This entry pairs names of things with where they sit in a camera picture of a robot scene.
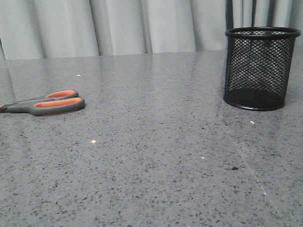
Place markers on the grey curtain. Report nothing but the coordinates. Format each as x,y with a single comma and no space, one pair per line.
33,29

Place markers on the black mesh pen bucket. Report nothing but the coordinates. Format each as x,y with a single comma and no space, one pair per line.
258,66

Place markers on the grey and orange scissors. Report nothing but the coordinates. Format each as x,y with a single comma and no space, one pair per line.
60,102

